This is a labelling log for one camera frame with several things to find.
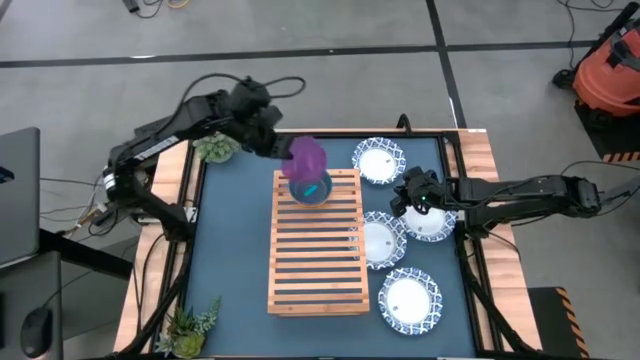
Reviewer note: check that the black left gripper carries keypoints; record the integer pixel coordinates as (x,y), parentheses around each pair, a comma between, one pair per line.
(262,127)

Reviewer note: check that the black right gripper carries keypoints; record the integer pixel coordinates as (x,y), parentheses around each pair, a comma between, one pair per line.
(427,187)

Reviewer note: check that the purple plastic bowl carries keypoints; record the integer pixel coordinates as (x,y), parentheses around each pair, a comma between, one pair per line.
(305,157)

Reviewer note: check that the blue patterned paper bowl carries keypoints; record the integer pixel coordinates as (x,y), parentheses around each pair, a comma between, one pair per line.
(385,242)
(410,300)
(435,226)
(378,161)

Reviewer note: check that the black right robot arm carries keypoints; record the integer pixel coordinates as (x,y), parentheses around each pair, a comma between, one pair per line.
(525,192)

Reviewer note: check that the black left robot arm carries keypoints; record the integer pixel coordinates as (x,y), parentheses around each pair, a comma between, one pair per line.
(165,135)

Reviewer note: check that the slatted bamboo shelf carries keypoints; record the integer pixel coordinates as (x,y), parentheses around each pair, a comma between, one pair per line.
(320,280)

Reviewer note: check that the pale green potted succulent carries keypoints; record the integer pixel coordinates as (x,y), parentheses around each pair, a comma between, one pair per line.
(217,149)

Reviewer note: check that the blue table mat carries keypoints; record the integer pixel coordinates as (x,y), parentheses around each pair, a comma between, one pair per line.
(235,250)

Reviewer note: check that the hazard striped black mat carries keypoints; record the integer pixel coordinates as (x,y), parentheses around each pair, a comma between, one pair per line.
(550,320)

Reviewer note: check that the mixed green succulent arrangement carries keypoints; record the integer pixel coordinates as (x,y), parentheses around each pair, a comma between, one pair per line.
(187,332)

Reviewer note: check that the black hazard edged platform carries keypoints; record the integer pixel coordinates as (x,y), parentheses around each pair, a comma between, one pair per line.
(610,137)

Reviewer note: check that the orange shop vacuum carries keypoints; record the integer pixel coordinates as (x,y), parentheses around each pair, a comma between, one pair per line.
(607,80)

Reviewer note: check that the grey laptop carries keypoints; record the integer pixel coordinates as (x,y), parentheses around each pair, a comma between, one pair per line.
(17,200)

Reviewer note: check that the black desk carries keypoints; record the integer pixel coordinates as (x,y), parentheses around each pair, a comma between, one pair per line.
(30,290)

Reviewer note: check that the black computer mouse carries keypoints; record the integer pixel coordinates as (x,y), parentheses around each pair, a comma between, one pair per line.
(36,332)

